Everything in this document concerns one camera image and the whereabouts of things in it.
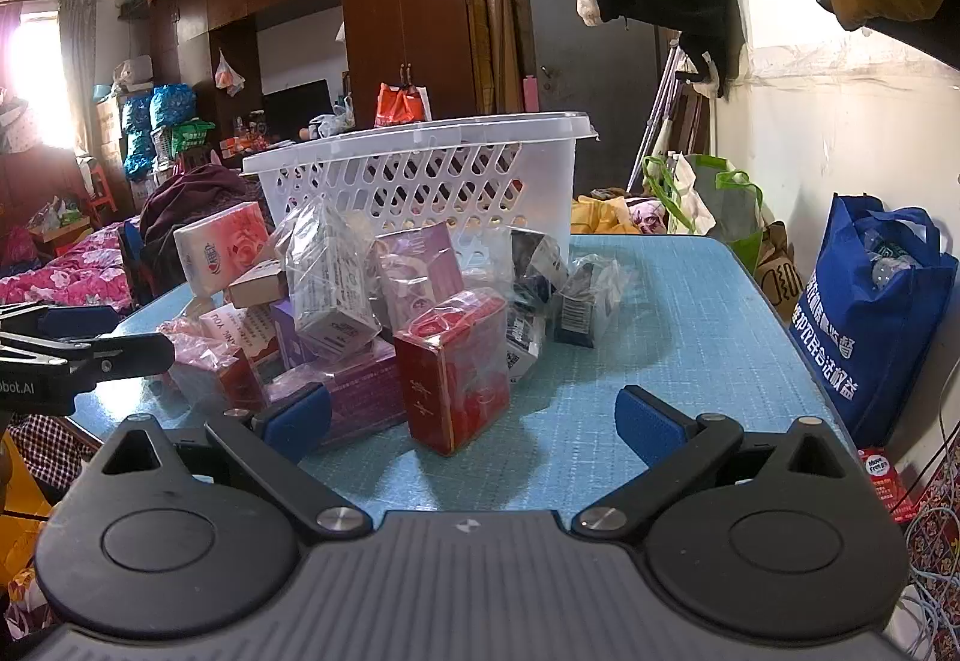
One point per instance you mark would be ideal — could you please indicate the pink floral bedding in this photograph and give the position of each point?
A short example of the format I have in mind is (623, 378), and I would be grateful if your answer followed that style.
(67, 275)

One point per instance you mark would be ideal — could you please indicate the dark maroon cloth pile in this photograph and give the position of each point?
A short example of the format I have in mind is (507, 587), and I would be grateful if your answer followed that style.
(199, 196)

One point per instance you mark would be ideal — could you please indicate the white plastic lattice basket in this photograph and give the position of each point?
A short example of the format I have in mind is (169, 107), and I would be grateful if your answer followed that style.
(420, 181)

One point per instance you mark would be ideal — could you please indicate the small red box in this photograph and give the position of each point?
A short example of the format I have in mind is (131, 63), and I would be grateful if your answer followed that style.
(885, 481)

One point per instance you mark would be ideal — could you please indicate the pink box in clear bag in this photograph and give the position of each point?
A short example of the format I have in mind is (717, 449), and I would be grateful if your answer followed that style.
(424, 271)

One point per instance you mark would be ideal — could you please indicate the black television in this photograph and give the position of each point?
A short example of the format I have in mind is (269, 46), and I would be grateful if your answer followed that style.
(296, 106)

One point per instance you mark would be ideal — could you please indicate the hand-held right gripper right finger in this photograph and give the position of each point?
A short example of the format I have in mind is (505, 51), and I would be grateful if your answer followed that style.
(646, 425)

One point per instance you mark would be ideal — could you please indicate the small purple box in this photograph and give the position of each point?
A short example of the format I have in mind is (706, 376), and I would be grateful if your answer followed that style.
(289, 338)

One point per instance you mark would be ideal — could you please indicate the yellow cloth pile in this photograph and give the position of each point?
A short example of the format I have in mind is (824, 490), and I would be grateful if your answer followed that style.
(607, 215)

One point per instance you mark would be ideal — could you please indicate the wooden planks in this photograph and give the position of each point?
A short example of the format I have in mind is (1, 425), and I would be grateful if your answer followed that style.
(495, 46)

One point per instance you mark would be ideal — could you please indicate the white pink lettered box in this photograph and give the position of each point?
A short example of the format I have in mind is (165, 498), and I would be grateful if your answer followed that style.
(247, 329)

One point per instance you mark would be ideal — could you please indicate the white black printed box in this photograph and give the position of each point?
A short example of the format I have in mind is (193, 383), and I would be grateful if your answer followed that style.
(525, 338)

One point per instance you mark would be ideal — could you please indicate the rose print tissue pack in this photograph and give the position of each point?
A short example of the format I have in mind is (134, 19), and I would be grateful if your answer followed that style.
(225, 245)

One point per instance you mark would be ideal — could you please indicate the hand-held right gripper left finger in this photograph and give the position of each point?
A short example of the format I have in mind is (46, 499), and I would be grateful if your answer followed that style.
(296, 419)

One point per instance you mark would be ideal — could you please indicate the dark blue box in bag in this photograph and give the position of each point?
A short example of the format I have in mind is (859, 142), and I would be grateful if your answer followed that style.
(589, 305)

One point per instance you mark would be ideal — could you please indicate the blue tote bag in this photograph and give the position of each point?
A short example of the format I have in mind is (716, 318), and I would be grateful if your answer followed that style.
(862, 346)

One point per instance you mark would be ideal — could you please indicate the red packet in clear bag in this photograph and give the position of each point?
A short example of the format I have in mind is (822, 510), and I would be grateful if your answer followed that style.
(221, 376)

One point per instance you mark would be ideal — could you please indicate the red white plastic bag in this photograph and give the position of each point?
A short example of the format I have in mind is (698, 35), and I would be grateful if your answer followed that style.
(401, 105)

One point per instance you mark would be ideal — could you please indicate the grey box in clear bag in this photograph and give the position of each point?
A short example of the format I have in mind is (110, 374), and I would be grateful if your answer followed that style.
(330, 301)

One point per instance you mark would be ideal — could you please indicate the grey window curtain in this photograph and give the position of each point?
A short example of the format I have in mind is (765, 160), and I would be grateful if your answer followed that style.
(79, 69)

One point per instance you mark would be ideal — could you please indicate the stack of blue printed bags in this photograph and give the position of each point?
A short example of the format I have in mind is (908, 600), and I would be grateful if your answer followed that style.
(154, 121)

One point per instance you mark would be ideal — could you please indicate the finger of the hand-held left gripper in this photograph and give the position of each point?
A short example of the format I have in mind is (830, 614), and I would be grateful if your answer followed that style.
(120, 355)
(79, 320)

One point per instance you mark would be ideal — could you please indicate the small brown box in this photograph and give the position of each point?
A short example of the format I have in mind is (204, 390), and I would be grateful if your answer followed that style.
(259, 286)

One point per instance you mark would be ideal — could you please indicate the brown paper bag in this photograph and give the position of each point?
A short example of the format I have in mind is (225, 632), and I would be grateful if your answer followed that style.
(776, 271)

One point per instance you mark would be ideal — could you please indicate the grey door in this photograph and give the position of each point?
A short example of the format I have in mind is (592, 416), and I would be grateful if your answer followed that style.
(577, 31)

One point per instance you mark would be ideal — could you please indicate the large flat purple box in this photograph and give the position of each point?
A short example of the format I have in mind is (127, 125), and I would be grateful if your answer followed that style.
(356, 395)

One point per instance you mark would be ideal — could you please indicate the green plastic basket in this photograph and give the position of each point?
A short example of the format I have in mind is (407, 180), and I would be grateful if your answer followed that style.
(193, 138)

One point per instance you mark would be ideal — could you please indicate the green white tote bag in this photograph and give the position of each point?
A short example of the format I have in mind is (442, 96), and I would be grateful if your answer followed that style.
(712, 196)

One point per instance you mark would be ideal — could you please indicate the black box in clear bag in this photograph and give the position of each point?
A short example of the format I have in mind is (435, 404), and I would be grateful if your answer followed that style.
(536, 263)

